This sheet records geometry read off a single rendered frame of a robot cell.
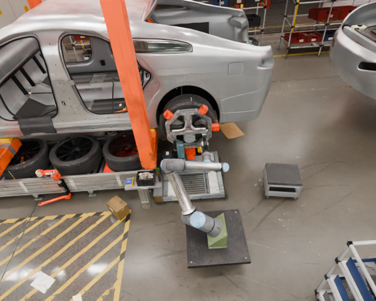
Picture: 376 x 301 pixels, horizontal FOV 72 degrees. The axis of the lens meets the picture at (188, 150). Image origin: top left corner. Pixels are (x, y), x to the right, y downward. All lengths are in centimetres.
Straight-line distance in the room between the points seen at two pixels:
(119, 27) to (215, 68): 117
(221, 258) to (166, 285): 64
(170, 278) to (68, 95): 234
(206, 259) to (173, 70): 198
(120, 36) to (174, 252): 222
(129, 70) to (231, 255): 196
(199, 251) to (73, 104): 222
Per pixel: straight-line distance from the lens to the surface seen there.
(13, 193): 419
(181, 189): 255
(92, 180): 358
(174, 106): 304
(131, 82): 252
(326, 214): 360
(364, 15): 552
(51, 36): 333
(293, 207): 354
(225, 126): 460
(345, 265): 239
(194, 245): 277
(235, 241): 280
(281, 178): 334
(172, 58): 297
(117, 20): 235
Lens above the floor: 273
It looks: 41 degrees down
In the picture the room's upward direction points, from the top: 5 degrees counter-clockwise
